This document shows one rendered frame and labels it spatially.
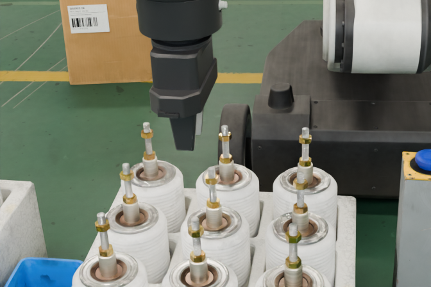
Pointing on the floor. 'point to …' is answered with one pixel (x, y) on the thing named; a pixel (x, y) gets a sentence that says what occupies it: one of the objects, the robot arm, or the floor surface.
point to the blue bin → (43, 272)
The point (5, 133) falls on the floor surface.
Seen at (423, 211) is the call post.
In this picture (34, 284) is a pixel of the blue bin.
